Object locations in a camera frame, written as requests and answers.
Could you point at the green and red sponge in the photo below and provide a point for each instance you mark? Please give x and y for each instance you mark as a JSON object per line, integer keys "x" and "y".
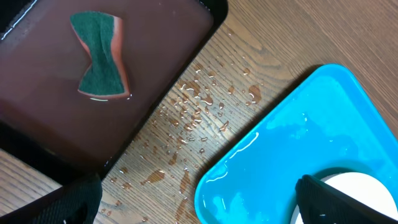
{"x": 101, "y": 36}

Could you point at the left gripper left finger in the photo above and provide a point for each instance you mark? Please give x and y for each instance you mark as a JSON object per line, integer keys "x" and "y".
{"x": 75, "y": 203}

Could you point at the white plate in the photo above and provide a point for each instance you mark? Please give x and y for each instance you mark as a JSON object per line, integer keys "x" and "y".
{"x": 362, "y": 187}

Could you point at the black and maroon tray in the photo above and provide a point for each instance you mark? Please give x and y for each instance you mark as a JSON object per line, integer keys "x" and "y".
{"x": 46, "y": 122}

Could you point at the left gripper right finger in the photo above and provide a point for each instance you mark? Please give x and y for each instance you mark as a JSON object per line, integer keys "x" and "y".
{"x": 320, "y": 203}

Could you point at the teal plastic serving tray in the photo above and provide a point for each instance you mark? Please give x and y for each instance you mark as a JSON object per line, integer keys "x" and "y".
{"x": 327, "y": 125}

